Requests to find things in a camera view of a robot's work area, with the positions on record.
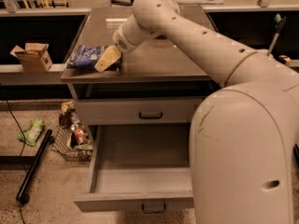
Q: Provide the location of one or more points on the closed grey top drawer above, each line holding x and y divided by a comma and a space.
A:
136, 111

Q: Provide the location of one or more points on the grey drawer cabinet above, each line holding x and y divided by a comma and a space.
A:
157, 69

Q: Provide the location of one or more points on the yellow tape measure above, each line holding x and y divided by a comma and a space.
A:
284, 60

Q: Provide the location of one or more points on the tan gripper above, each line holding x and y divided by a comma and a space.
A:
121, 41

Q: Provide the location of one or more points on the blue chip bag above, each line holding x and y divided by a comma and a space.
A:
85, 57

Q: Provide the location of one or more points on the open grey middle drawer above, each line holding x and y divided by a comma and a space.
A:
142, 167

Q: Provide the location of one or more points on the cardboard box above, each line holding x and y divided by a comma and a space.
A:
34, 58

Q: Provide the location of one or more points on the grabber reacher tool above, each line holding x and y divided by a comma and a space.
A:
280, 21

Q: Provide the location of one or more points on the wire basket with items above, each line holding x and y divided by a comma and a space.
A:
65, 143

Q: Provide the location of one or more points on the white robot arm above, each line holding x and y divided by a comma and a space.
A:
242, 136

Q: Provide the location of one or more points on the black metal floor bar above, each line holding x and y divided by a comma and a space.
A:
23, 196

